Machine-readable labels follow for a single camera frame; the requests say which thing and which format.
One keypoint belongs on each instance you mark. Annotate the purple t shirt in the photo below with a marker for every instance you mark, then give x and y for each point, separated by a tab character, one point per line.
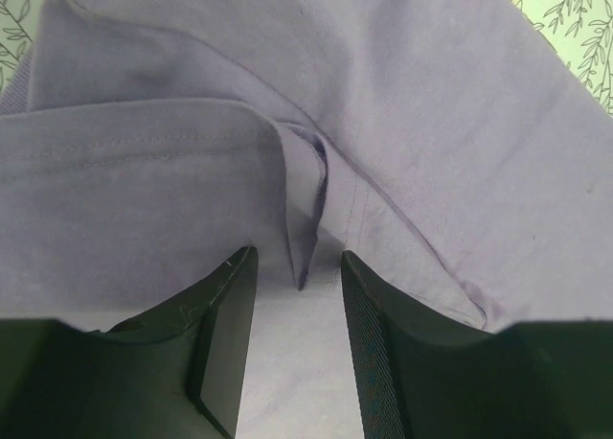
442	141

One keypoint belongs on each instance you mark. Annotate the floral table cloth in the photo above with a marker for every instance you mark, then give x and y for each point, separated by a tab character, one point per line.
579	31

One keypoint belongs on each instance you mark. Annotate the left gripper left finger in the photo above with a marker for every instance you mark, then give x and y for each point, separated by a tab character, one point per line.
173	371

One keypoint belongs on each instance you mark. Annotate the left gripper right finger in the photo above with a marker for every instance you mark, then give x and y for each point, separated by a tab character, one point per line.
421	374

